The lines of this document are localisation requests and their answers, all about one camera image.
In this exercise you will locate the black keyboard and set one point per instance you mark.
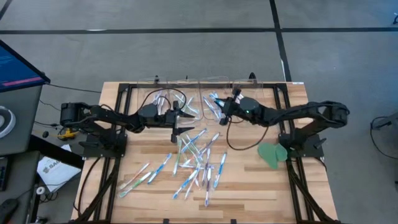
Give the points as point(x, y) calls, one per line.
point(3, 174)

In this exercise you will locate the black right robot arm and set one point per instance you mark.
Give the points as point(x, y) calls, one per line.
point(295, 110)

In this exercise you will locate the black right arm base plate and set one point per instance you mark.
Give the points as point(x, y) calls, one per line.
point(311, 152)

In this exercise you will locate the black diagonal beam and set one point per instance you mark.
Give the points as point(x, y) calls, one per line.
point(56, 152)

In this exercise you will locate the grey stand foot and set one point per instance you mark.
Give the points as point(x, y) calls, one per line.
point(388, 121)

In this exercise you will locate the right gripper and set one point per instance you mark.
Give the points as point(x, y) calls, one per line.
point(232, 105)

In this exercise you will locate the yellow black hand tool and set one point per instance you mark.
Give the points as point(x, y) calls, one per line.
point(67, 134)

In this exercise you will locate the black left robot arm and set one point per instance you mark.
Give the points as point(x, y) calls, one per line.
point(109, 117)

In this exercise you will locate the clear plastic bin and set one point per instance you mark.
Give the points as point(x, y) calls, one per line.
point(147, 85)
point(192, 84)
point(217, 82)
point(248, 85)

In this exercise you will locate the small black round object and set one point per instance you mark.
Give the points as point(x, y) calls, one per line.
point(45, 134)

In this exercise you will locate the black stand foot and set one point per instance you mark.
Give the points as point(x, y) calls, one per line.
point(395, 19)

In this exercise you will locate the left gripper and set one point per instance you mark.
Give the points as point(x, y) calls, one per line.
point(174, 119)

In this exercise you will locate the blue screen monitor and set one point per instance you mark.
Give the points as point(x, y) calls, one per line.
point(15, 68)

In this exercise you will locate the black edge bracket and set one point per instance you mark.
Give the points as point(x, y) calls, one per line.
point(166, 221)
point(233, 221)

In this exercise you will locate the green cloth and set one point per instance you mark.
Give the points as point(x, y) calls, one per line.
point(270, 154)

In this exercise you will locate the white tape roll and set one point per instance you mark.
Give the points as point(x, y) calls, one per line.
point(37, 190)

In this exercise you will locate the dark grey desk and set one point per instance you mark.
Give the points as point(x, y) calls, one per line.
point(21, 186)

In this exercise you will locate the black computer mouse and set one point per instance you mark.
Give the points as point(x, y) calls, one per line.
point(7, 209)

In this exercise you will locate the white printed booklet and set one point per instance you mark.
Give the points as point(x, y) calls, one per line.
point(59, 174)

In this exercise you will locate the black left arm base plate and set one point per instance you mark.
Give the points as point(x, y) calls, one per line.
point(93, 152)

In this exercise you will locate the white label sticker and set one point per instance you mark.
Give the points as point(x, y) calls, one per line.
point(297, 83)

